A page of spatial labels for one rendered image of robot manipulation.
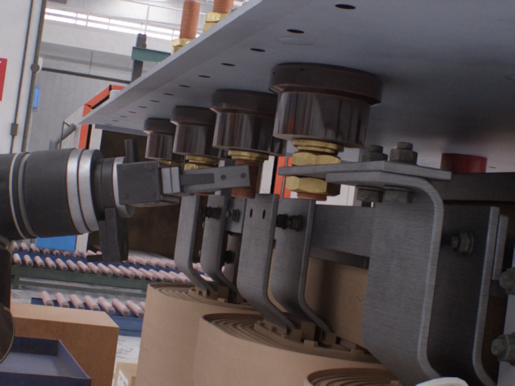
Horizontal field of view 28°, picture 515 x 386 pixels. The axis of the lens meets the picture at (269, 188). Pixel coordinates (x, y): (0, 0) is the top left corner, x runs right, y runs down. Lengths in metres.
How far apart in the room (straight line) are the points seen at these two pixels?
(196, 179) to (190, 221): 0.42
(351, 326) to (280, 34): 0.45
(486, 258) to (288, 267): 0.50
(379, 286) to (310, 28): 0.22
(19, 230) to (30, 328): 1.14
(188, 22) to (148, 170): 0.63
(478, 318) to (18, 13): 10.93
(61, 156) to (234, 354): 0.32
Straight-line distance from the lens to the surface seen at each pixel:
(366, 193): 0.83
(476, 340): 0.78
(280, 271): 1.27
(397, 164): 0.75
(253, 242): 1.24
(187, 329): 1.53
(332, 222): 1.13
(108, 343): 2.41
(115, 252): 1.24
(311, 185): 0.96
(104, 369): 2.41
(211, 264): 1.64
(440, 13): 0.68
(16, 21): 11.59
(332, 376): 0.98
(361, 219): 1.05
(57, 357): 2.16
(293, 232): 1.24
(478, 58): 0.83
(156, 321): 1.62
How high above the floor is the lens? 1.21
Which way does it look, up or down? 2 degrees up
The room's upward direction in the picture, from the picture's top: 7 degrees clockwise
